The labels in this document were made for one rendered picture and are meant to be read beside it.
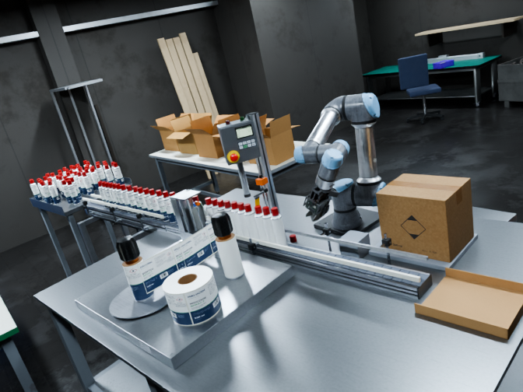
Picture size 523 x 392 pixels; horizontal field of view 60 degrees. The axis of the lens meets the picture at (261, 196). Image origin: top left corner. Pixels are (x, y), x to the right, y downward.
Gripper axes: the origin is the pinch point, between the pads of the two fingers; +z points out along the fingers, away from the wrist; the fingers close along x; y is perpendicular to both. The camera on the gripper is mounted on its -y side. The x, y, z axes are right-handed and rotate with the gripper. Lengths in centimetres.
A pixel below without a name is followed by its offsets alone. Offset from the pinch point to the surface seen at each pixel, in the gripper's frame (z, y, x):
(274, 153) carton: 87, -125, -114
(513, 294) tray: -17, -10, 76
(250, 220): 24.3, 2.4, -31.0
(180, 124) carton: 152, -153, -267
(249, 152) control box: -2.5, -7.5, -47.6
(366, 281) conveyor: 5.5, 6.0, 33.3
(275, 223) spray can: 15.0, 2.5, -16.7
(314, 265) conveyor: 18.1, 5.5, 9.6
